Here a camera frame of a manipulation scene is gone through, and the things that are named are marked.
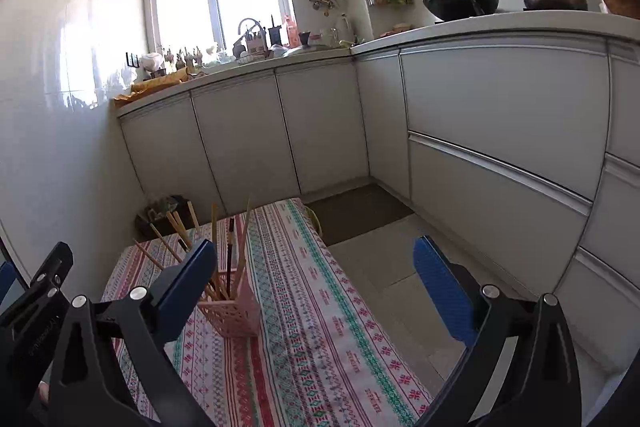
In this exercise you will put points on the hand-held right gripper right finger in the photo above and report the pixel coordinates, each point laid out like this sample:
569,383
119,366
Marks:
442,292

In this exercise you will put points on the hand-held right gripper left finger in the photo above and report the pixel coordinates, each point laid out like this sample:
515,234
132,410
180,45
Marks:
192,279

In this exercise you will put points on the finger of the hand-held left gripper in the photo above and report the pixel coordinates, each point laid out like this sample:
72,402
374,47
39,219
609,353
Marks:
6,282
52,269

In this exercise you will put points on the bunch of wooden chopsticks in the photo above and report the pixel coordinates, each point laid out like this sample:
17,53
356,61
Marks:
215,227

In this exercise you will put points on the pink perforated utensil holder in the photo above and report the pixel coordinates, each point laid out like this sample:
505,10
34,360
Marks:
240,312

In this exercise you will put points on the black chopstick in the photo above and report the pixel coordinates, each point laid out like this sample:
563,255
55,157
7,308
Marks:
230,232

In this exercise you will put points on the brown floor mat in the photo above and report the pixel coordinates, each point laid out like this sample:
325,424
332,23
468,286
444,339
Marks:
357,217

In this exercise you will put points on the patterned striped tablecloth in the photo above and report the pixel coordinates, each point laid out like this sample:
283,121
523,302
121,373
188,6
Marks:
310,307

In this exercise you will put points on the yellow table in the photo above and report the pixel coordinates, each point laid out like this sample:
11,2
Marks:
316,219

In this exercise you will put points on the white cabinet run with doors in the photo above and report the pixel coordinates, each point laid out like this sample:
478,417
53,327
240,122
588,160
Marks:
235,132

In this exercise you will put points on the white cabinet run with drawers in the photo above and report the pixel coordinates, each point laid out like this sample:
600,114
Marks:
500,107

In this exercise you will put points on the yellow cloth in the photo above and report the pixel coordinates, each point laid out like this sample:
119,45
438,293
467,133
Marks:
155,84

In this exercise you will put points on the white pot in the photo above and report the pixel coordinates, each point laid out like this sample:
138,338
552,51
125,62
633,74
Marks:
150,63

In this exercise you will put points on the row of small figurines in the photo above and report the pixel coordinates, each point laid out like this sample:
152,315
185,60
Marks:
185,56

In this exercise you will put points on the glass pot lid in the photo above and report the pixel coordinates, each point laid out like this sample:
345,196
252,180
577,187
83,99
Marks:
295,52

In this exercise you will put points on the dark knife block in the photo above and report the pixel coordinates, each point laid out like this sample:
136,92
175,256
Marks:
274,36

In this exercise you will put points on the curved metal faucet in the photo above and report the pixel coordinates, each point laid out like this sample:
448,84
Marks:
248,23

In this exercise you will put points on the dark cup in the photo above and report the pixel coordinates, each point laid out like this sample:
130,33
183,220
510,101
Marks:
305,38

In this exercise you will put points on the red bottle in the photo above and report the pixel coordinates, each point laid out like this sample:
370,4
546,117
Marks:
290,31

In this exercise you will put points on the clear plastic bottle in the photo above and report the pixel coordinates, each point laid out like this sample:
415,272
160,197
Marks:
343,28

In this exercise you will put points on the black wall socket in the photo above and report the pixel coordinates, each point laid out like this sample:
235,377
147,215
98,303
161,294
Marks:
132,59

